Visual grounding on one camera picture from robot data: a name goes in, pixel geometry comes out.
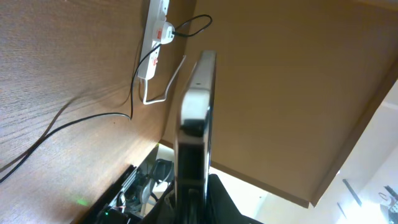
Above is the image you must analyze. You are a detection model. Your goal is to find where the black charger cable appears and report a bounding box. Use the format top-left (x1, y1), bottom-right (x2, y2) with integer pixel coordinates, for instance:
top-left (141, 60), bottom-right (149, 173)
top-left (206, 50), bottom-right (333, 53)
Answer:
top-left (0, 14), bottom-right (213, 184)

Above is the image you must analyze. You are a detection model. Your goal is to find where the white charger plug adapter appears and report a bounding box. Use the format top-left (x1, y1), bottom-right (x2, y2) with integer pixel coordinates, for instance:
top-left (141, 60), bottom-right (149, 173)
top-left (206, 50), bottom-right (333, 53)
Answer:
top-left (152, 20), bottom-right (175, 45)

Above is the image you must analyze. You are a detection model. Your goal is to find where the white power strip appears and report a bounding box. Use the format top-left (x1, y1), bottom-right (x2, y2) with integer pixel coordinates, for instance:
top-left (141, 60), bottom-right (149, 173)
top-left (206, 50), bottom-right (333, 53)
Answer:
top-left (137, 0), bottom-right (170, 80)

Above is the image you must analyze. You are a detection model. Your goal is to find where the black smartphone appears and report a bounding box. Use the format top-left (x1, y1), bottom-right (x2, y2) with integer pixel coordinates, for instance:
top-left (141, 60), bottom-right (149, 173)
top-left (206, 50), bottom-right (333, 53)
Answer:
top-left (175, 50), bottom-right (216, 223)

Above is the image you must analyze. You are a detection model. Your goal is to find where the white power strip cord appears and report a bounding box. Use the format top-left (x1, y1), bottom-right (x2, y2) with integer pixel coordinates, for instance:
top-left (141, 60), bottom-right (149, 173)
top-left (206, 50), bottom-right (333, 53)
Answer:
top-left (142, 55), bottom-right (187, 106)

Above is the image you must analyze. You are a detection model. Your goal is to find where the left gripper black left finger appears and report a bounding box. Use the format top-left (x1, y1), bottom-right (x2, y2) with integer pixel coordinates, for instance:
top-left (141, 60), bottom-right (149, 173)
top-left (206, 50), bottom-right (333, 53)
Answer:
top-left (139, 184), bottom-right (176, 224)

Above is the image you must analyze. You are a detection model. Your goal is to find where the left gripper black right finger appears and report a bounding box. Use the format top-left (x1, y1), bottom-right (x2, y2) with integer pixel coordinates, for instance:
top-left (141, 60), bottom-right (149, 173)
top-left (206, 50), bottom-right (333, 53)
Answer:
top-left (206, 174), bottom-right (262, 224)

